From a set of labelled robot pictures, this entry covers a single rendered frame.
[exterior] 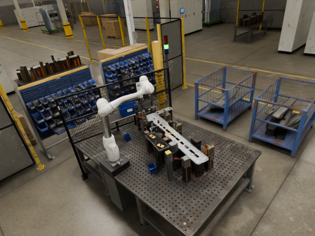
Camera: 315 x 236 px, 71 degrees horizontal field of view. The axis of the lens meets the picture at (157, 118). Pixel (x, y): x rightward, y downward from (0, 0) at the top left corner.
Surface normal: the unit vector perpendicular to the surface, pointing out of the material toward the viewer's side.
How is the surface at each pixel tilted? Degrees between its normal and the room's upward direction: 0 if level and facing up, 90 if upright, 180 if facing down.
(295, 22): 90
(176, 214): 0
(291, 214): 0
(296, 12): 90
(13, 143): 93
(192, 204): 0
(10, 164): 92
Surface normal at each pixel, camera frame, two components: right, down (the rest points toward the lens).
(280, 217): -0.10, -0.85
